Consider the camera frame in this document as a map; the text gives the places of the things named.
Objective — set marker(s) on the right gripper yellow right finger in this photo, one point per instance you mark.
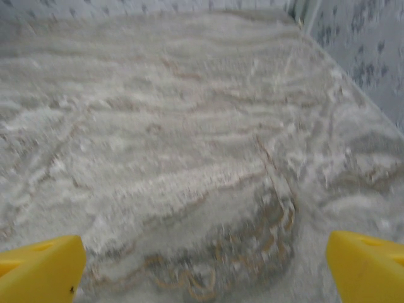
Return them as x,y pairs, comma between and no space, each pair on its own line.
369,271

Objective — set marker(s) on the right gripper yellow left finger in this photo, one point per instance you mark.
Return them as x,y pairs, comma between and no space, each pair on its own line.
38,271

